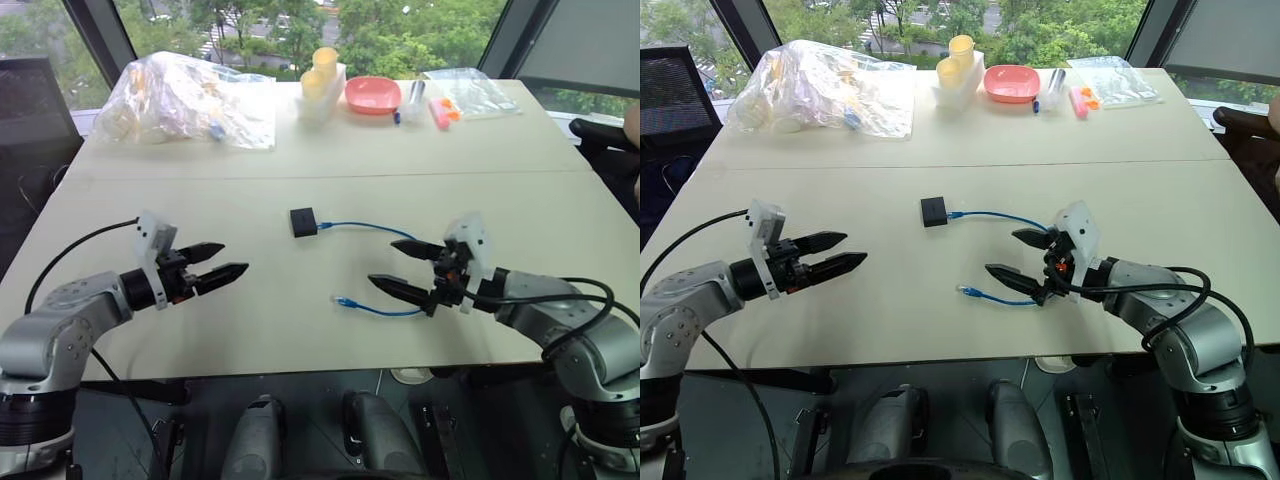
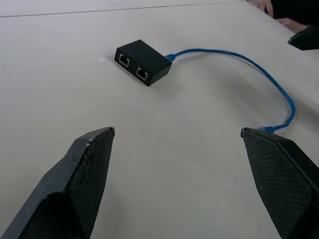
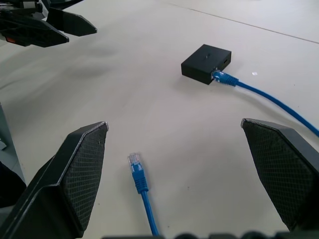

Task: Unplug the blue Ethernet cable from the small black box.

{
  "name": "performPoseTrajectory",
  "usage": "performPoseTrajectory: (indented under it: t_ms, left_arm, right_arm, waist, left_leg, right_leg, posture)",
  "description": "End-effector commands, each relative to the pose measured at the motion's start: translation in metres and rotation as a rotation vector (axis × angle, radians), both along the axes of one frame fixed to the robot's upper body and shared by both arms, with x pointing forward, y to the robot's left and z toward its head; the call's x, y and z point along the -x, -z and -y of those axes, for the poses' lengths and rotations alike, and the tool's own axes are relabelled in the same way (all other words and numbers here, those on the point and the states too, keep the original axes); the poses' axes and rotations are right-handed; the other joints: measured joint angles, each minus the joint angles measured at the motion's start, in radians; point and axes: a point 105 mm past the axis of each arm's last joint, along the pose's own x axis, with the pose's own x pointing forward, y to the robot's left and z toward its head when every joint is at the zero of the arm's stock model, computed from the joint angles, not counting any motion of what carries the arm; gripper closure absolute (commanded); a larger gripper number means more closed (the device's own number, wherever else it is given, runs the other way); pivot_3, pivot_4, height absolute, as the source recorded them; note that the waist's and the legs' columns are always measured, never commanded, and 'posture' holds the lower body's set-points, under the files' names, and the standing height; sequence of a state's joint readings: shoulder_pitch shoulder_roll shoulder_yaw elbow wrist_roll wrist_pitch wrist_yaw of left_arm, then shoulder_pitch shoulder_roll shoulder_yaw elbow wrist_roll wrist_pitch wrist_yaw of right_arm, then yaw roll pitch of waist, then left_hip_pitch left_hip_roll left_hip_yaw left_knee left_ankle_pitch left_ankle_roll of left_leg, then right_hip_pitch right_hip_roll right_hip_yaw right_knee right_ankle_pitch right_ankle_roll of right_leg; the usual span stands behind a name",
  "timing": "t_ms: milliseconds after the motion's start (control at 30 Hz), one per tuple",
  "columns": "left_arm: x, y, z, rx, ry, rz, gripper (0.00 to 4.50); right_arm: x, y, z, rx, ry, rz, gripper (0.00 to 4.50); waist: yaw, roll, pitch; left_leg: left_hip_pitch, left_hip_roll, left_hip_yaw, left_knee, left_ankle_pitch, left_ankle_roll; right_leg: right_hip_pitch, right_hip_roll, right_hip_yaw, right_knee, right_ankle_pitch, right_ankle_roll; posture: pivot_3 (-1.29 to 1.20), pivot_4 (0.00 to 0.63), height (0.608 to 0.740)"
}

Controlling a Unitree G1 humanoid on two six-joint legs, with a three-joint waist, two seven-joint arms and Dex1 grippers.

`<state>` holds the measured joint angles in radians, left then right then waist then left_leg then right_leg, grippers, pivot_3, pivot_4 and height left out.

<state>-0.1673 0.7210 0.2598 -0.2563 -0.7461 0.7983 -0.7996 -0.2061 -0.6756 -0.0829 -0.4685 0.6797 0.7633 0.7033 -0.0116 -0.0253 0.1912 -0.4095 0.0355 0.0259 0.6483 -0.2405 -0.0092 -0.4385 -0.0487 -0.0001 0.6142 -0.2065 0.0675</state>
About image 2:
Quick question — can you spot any bare hand of bystander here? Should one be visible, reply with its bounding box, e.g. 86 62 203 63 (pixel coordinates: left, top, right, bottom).
246 0 275 16
275 17 311 32

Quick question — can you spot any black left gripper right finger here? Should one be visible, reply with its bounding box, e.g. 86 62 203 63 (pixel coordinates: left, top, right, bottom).
240 127 319 239

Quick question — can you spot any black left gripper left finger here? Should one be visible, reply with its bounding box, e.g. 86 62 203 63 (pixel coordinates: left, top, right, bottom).
0 126 116 239

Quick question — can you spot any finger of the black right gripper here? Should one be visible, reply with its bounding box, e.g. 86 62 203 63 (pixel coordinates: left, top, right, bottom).
287 24 319 51

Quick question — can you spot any black ethernet splitter box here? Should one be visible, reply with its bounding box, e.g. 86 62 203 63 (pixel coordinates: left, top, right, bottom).
114 39 173 87

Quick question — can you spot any blue Ethernet cable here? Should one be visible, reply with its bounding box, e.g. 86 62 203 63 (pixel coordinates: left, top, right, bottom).
164 48 296 133

